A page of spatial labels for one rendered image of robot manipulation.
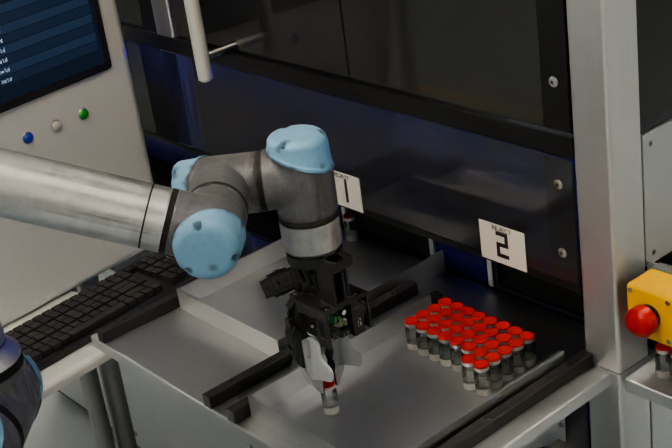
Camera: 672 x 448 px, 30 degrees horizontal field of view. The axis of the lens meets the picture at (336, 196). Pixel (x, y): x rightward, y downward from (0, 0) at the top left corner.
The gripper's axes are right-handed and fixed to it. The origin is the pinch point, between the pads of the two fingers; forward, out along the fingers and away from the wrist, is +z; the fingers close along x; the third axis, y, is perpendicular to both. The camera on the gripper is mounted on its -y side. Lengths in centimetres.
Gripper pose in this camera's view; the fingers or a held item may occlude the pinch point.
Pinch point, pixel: (324, 377)
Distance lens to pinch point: 167.4
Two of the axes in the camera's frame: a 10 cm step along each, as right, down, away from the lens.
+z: 1.3, 9.1, 4.0
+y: 6.5, 2.3, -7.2
